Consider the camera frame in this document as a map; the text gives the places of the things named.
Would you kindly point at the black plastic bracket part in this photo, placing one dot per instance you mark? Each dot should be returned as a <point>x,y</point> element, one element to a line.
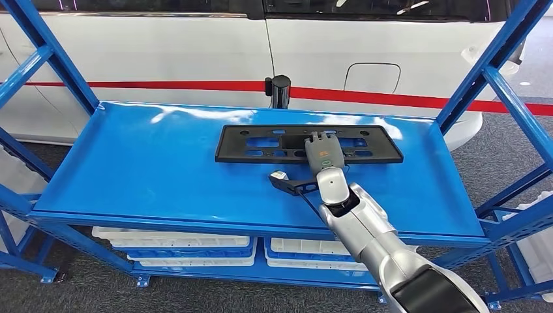
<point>229,147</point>

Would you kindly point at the white car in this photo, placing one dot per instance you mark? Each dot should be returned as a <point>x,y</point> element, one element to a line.
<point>173,47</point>

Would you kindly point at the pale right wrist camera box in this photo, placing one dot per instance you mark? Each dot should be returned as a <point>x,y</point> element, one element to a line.
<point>280,176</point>

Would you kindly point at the blue metal shelf rack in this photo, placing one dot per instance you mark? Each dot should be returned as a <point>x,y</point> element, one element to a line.
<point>151,172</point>

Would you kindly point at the red barrier belt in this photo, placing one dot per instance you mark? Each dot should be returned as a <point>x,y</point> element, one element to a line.
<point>389,98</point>
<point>129,85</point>

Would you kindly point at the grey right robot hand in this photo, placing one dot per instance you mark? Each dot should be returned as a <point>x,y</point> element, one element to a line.
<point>324,153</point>

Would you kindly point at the black stanchion post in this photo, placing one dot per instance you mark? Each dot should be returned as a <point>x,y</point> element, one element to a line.
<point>281,90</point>

